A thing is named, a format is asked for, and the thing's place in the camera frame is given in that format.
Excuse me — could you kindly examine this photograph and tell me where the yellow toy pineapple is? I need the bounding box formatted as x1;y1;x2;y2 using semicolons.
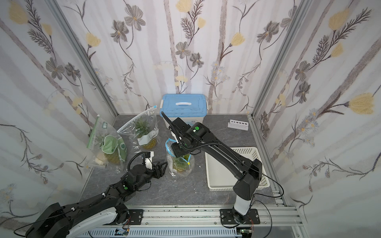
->
172;154;191;173

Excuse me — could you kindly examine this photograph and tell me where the white perforated plastic tray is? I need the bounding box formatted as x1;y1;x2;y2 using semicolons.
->
205;147;262;191

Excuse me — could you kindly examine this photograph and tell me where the green-zip bag with pineapple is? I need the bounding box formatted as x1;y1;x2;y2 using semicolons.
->
87;115;128;168

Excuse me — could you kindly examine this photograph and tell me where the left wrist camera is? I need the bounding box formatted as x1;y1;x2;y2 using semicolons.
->
144;151;154;170

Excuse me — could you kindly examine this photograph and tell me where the white test tube rack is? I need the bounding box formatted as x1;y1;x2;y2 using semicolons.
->
228;120;249;131

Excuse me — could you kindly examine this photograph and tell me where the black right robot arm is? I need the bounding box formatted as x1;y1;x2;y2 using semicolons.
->
163;116;263;219

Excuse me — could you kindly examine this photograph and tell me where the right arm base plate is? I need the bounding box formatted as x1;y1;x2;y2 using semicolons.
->
219;208;261;226

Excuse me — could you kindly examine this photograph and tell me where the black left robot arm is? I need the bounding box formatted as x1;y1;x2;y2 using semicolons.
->
25;162;168;238

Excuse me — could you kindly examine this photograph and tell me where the blue-lidded white storage box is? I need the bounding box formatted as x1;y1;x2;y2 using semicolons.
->
159;94;209;126

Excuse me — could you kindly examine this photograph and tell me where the blue-zip clear plastic bag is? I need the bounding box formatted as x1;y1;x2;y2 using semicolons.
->
165;138;195;179

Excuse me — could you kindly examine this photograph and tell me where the white-zip bag with pineapple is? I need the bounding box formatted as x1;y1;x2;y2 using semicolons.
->
117;106;159;151

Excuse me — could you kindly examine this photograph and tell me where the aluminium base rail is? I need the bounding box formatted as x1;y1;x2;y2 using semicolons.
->
79;203;308;238

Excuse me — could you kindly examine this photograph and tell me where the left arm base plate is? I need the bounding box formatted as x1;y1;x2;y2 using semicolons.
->
114;209;144;225

